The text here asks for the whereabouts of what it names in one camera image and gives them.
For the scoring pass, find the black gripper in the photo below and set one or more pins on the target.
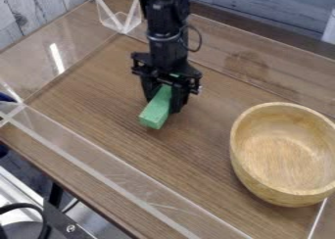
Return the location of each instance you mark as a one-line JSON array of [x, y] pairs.
[[163, 66]]

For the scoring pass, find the green rectangular block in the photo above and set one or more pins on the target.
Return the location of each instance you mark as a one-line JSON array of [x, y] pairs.
[[155, 113]]

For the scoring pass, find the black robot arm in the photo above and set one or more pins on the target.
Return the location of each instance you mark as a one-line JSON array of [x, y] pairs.
[[167, 19]]

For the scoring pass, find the brown wooden bowl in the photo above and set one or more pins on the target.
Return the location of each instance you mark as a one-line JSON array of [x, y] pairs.
[[282, 147]]

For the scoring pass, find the black table leg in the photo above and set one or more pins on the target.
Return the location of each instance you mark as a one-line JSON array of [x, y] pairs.
[[55, 195]]

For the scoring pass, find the clear acrylic enclosure wall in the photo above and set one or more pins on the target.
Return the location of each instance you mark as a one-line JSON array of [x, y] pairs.
[[162, 182]]

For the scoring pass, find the metal bracket with screw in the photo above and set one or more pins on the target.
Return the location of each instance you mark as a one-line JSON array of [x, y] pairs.
[[62, 227]]

